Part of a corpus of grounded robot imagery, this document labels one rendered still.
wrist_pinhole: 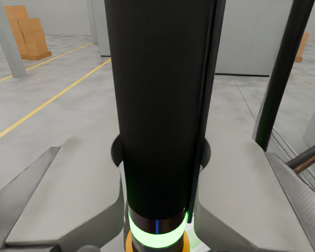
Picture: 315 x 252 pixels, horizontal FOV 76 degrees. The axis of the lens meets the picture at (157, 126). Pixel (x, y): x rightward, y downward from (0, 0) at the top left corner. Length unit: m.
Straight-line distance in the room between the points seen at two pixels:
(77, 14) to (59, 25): 1.40
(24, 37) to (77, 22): 5.82
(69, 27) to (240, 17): 10.67
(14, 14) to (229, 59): 6.69
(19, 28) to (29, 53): 0.78
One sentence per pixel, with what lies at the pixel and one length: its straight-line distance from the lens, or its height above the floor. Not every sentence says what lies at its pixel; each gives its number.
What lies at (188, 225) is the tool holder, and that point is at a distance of 0.20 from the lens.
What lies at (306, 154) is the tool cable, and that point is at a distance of 0.30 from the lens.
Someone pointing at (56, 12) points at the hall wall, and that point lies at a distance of 14.52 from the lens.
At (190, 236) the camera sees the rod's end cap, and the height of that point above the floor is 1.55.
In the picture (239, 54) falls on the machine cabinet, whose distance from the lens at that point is 5.86.
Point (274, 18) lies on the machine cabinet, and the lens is 5.91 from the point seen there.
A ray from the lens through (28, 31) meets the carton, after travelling 8.38.
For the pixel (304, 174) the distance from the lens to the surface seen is 1.26.
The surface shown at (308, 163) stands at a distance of 0.31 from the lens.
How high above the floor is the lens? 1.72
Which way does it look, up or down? 32 degrees down
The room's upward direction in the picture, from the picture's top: straight up
